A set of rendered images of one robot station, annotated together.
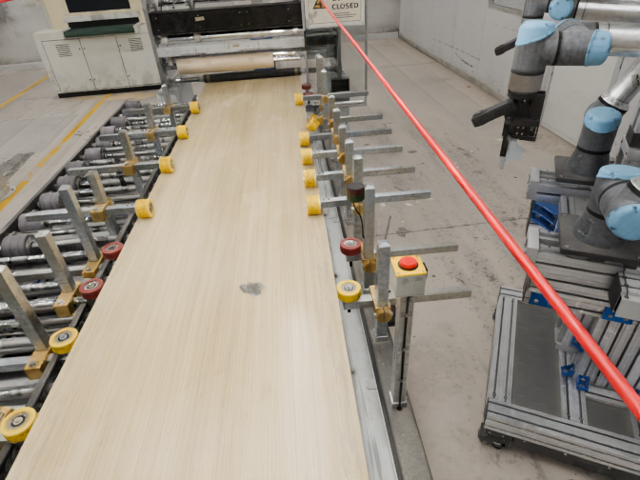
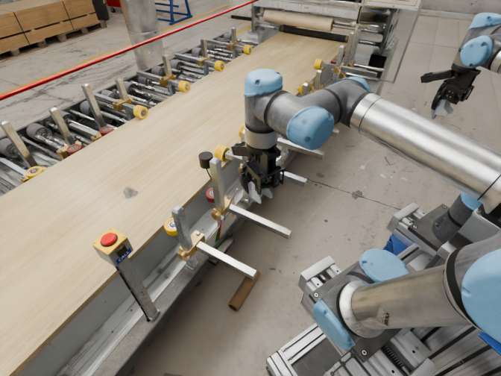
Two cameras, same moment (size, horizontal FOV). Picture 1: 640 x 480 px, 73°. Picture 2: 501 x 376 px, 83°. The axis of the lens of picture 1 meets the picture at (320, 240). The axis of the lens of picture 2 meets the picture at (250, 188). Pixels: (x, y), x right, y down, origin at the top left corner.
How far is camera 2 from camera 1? 1.00 m
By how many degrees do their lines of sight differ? 27
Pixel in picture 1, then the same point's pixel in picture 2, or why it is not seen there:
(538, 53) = (251, 110)
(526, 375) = (324, 354)
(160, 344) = (58, 200)
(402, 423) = (139, 330)
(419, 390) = (264, 309)
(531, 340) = not seen: hidden behind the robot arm
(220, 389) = (47, 244)
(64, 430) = not seen: outside the picture
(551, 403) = not seen: outside the picture
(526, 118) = (258, 169)
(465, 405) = (282, 339)
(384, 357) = (178, 281)
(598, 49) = (297, 132)
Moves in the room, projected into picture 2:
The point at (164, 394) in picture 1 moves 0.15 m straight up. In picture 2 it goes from (27, 230) to (6, 207)
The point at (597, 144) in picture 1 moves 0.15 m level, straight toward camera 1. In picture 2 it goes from (462, 217) to (428, 230)
